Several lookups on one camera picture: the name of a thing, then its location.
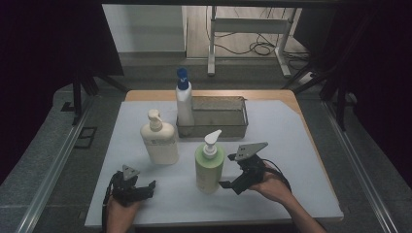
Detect white power strip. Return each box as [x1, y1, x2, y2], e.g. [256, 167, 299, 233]
[297, 71, 317, 86]

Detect white desk frame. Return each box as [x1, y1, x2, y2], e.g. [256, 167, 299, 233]
[207, 5, 293, 79]

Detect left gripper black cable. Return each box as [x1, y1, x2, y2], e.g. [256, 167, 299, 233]
[100, 174, 116, 233]

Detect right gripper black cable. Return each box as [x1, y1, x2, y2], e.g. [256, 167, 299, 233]
[261, 157, 292, 192]

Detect person's left hand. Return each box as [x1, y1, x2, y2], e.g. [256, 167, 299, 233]
[105, 195, 142, 233]

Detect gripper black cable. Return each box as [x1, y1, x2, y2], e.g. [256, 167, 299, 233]
[261, 157, 292, 192]
[100, 174, 116, 233]

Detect pale blue table mat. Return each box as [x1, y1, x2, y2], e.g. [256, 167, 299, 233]
[85, 99, 344, 228]

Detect cream pump bottle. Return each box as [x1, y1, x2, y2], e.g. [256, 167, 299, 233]
[139, 109, 180, 166]

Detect black floor cables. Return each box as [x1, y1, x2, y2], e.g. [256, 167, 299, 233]
[212, 6, 313, 71]

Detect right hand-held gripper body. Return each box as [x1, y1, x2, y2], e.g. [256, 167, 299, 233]
[233, 141, 269, 195]

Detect person's right hand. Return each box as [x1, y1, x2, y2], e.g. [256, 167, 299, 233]
[248, 161, 293, 206]

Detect dark curtain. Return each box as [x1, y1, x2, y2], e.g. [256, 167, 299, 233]
[319, 0, 412, 186]
[0, 0, 124, 186]

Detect white bottle with blue pump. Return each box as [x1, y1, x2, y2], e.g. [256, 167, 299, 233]
[175, 67, 196, 128]

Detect black tripod stand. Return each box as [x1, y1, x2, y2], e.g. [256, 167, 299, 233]
[71, 62, 130, 126]
[281, 48, 358, 132]

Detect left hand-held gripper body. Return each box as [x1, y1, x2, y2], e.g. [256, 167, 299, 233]
[110, 164, 151, 208]

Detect aluminium rail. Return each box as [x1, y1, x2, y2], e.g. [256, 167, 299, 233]
[322, 100, 400, 233]
[15, 96, 95, 233]

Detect white cabinet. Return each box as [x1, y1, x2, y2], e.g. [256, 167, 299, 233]
[101, 4, 189, 54]

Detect green pump bottle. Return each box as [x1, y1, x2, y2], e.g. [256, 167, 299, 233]
[194, 129, 225, 195]

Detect metal mesh basket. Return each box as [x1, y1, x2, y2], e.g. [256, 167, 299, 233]
[175, 95, 250, 139]

